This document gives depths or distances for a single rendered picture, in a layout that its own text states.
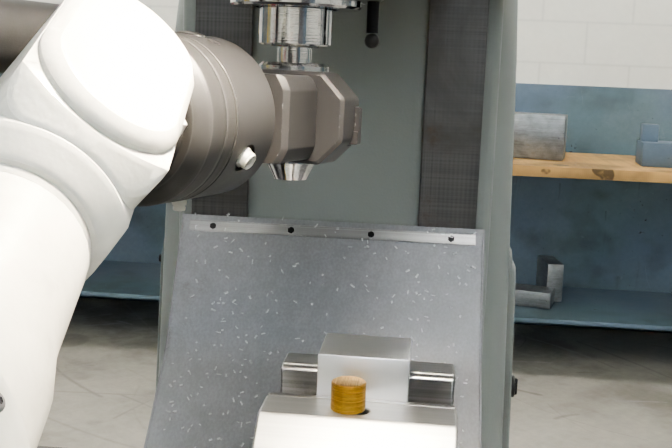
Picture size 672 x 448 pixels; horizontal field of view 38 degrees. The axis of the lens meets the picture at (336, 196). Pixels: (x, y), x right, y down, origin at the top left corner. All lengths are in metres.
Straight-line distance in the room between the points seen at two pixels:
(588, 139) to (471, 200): 3.91
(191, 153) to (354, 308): 0.55
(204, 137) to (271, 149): 0.08
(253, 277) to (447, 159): 0.23
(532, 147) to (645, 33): 0.94
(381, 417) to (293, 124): 0.19
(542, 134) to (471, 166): 3.33
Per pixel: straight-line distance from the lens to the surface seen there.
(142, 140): 0.37
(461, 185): 1.02
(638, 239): 5.03
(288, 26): 0.62
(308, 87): 0.57
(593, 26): 4.92
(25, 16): 0.47
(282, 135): 0.55
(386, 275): 1.01
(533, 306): 4.40
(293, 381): 0.71
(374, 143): 1.02
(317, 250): 1.02
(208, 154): 0.48
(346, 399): 0.62
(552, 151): 4.35
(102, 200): 0.36
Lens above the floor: 1.27
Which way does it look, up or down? 8 degrees down
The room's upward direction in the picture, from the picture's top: 2 degrees clockwise
